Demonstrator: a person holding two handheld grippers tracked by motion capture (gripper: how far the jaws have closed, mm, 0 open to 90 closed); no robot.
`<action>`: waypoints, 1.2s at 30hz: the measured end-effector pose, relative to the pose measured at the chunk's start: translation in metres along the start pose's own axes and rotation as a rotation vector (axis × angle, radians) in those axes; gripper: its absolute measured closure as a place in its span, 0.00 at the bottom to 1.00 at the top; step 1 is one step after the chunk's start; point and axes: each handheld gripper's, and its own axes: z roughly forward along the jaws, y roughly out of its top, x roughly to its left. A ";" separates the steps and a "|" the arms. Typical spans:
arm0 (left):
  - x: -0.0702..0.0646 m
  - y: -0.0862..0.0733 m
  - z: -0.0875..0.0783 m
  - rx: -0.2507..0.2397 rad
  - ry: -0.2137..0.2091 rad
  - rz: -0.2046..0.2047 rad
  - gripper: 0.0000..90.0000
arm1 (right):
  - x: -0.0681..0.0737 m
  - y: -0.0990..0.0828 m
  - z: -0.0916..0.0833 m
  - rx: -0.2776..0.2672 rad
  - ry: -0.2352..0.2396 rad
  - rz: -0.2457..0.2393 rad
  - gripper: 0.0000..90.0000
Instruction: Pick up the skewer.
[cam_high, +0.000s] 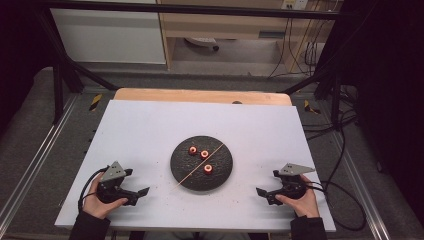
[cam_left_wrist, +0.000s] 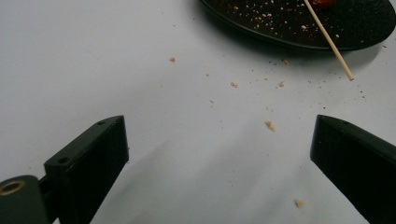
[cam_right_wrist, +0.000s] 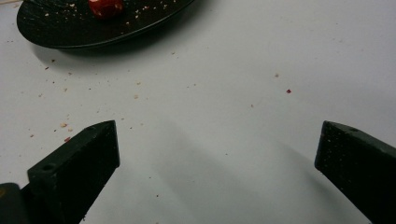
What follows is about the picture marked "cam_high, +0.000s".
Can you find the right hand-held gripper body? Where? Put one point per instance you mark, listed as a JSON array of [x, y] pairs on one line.
[[290, 185]]

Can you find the white cabinet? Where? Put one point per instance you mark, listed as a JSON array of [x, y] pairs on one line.
[[106, 33]]

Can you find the thin bamboo skewer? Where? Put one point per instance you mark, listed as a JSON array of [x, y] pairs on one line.
[[196, 168]]

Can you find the white wall socket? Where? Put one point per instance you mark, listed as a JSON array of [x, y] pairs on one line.
[[295, 4]]

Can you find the black metal frame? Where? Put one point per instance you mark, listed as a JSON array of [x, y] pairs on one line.
[[200, 9]]

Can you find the black curtain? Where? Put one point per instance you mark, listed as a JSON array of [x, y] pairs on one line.
[[16, 50], [393, 83]]

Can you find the wooden table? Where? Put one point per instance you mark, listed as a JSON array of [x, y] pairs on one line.
[[200, 96]]

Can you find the person's left hand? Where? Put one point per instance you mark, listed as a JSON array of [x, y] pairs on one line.
[[96, 206]]

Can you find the red hawthorn piece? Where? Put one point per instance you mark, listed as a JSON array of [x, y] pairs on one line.
[[204, 154], [192, 150], [208, 169]]

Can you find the white table board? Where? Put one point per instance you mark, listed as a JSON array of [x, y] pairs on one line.
[[133, 133]]

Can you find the office chair base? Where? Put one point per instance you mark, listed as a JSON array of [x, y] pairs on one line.
[[201, 41]]

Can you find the black round plate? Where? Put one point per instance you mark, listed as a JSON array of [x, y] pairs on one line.
[[186, 173]]

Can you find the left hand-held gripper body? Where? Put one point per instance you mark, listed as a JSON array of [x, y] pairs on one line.
[[111, 186]]

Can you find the aluminium rail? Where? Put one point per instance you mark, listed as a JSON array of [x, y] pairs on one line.
[[361, 186], [40, 150]]

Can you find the yellow black tape strip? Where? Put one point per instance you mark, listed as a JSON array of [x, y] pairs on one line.
[[95, 102], [311, 108]]

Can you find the person's right hand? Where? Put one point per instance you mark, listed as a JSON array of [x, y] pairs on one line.
[[305, 205]]

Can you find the light wooden desk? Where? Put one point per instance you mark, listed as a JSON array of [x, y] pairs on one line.
[[213, 26]]

